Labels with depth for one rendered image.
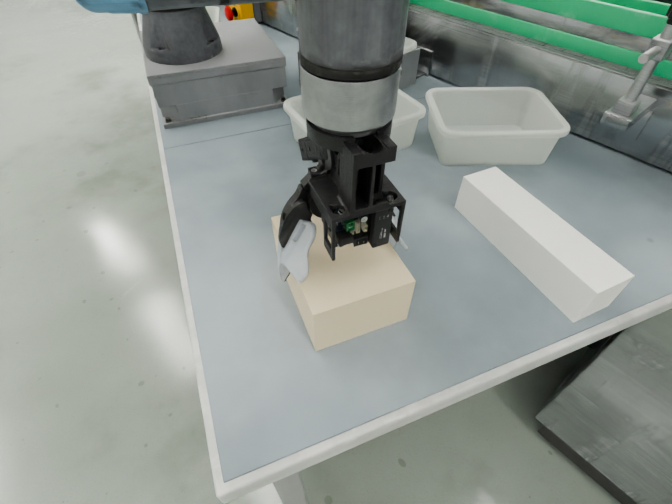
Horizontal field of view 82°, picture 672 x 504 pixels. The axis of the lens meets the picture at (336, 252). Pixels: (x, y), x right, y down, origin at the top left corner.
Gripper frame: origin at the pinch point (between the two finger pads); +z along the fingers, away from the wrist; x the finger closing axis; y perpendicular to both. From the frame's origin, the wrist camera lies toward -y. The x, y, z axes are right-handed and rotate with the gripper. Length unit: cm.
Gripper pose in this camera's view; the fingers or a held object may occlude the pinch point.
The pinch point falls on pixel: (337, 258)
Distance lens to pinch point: 47.9
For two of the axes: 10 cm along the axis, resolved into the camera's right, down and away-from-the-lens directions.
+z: -0.1, 6.7, 7.4
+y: 3.7, 6.9, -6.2
